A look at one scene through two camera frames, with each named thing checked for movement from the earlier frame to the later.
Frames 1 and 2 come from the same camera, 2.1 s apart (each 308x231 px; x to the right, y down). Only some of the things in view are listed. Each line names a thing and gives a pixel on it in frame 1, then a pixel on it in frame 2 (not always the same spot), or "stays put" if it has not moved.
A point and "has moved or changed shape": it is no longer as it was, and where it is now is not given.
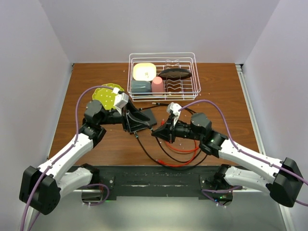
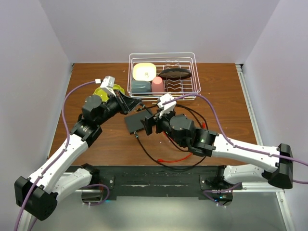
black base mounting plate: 156,180 stays put
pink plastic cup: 157,85 stays put
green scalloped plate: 106,95 stays put
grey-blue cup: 137,86 stays put
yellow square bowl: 144,71 stays put
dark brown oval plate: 175,73 stays put
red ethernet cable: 162,123 has moved or changed shape
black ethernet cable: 157,138 -> 159,162
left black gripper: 132,120 -> 126,103
